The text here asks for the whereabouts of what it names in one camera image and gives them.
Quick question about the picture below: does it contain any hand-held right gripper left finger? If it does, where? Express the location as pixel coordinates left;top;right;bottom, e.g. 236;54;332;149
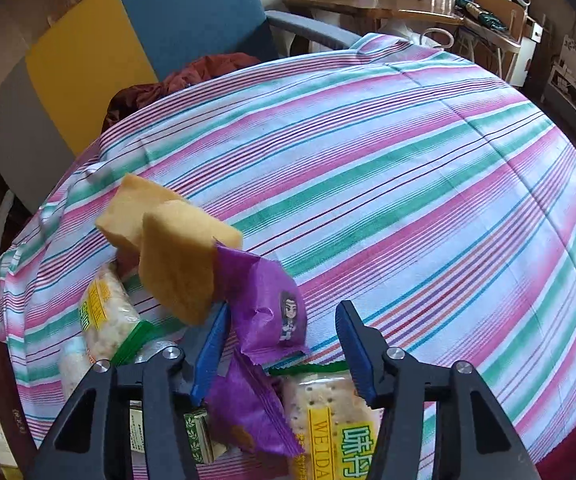
28;302;233;480

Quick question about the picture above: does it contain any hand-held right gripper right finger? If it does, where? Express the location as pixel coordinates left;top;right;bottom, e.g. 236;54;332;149
334;300;544;480

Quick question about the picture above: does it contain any purple snack packet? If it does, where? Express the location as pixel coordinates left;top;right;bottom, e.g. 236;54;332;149
205;347;291;458
215;242;311;366

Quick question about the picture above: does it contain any soda cracker packet yellow label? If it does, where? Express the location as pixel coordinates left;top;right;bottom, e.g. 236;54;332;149
268;360;386;480

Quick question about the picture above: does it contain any small green carton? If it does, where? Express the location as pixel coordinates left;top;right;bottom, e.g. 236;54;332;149
183;407;229;466

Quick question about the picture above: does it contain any yellow sponge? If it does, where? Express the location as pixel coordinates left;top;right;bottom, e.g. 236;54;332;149
95;172;189;261
138;200;245;326

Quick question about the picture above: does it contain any rice cracker packet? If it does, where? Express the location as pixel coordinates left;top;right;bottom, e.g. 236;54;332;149
78;265;166;366

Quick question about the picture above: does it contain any white snack packet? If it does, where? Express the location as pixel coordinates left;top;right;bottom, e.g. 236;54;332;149
58;337;98;401

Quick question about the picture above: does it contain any striped cloth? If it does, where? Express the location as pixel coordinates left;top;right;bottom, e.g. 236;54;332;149
0;32;576;480

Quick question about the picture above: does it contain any dark red garment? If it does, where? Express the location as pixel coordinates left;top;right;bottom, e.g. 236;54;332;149
105;52;263;133

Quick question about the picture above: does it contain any white rack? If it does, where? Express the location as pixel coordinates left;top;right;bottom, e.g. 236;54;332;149
543;35;576;131

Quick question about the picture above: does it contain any wooden desk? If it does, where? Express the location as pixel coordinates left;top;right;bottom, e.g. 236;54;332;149
282;0;469;46

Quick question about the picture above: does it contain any grey yellow blue armchair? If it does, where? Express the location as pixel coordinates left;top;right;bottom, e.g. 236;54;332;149
0;0;363;211

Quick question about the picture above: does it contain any dark green umbrella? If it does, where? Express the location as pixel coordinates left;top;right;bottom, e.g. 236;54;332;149
455;0;511;31

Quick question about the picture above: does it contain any cardboard box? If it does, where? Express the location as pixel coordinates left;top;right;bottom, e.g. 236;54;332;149
468;0;544;46

